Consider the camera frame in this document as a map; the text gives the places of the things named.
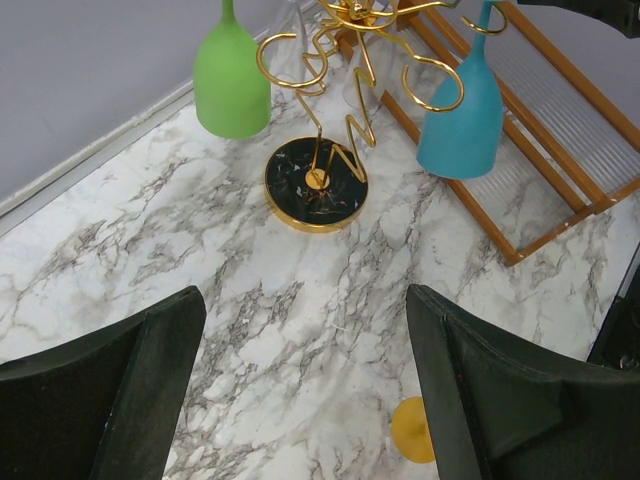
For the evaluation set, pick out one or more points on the orange plastic goblet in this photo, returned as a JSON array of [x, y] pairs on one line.
[[410, 431]]

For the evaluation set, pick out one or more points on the clear tall wine glass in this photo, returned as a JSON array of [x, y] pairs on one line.
[[365, 79]]

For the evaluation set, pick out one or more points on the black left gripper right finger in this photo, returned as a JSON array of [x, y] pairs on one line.
[[501, 407]]

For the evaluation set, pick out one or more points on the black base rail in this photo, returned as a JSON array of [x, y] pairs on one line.
[[617, 343]]

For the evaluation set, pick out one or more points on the gold wine glass rack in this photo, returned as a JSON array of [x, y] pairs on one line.
[[315, 184]]

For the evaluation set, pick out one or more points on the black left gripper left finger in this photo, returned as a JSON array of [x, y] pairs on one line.
[[104, 405]]

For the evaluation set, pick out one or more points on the green plastic goblet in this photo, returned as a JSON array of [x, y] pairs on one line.
[[232, 96]]

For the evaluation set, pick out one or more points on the wooden ribbed glass rack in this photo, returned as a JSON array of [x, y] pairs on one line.
[[559, 170]]

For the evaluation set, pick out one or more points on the blue plastic goblet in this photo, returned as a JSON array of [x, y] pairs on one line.
[[463, 143]]

